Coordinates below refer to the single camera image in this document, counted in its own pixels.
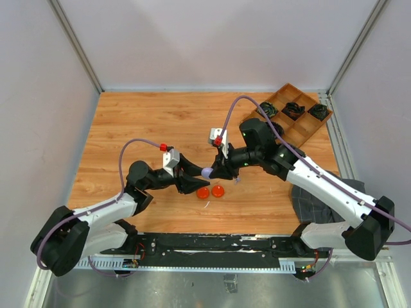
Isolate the rolled dark belt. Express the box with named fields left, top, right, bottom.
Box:
left=272, top=122, right=284, bottom=137
left=283, top=102, right=305, bottom=121
left=309, top=104, right=329, bottom=121

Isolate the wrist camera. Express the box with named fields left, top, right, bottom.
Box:
left=162, top=148, right=180, bottom=177
left=208, top=128, right=229, bottom=158

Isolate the rolled dark belt lower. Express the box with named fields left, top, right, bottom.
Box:
left=272, top=122, right=284, bottom=137

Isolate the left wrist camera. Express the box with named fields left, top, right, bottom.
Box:
left=162, top=148, right=180, bottom=177

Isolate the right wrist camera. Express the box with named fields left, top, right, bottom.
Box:
left=208, top=128, right=229, bottom=158

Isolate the rolled dark belt right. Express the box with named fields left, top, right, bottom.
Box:
left=309, top=104, right=329, bottom=121

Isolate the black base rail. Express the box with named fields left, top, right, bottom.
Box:
left=101, top=233, right=318, bottom=271

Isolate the orange earbud case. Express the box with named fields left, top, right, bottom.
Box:
left=196, top=187, right=210, bottom=200
left=211, top=185, right=225, bottom=198

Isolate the purple earbud case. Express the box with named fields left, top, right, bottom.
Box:
left=201, top=167, right=213, bottom=179

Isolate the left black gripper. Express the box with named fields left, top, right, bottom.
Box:
left=144, top=154, right=211, bottom=194

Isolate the wooden divided tray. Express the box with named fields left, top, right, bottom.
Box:
left=244, top=83, right=332, bottom=148

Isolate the rolled dark belt top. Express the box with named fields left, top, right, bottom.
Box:
left=283, top=102, right=305, bottom=121

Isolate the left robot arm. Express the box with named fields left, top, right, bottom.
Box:
left=30, top=150, right=210, bottom=277

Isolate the grey checked cloth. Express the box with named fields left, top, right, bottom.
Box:
left=290, top=178, right=367, bottom=225

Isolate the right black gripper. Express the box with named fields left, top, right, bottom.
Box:
left=209, top=141, right=262, bottom=180

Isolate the rolled green patterned belt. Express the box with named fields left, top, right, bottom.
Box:
left=257, top=101, right=279, bottom=119

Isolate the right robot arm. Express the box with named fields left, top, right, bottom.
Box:
left=203, top=118, right=394, bottom=261

